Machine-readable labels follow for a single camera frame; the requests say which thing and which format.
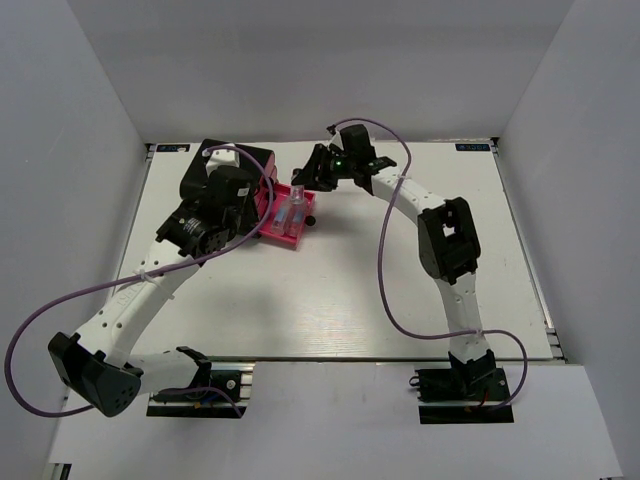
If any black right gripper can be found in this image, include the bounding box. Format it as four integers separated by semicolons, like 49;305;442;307
291;144;355;193

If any pink bottom drawer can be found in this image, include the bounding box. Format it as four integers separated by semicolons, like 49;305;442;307
255;183;316;250

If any clear plastic bottle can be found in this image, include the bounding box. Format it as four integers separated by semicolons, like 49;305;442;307
285;185;307;237

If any clear bottle blue label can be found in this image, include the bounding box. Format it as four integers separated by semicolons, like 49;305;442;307
270;201;291;236

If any black drawer organizer cabinet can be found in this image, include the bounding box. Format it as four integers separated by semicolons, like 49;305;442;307
179;139;277;237

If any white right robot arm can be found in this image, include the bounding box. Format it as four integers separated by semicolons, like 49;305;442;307
292;124;496;399

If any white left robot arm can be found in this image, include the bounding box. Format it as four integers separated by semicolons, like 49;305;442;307
48;166;255;417

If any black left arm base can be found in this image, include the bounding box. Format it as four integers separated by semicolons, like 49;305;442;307
146;363;254;419

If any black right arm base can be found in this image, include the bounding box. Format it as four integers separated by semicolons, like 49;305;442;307
409;368;514;425

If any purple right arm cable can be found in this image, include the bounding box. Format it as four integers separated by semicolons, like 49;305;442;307
327;117;529;412

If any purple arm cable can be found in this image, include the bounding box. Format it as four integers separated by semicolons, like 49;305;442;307
327;117;529;412
3;144;276;419

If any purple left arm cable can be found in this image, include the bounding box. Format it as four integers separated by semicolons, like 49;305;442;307
3;144;276;419

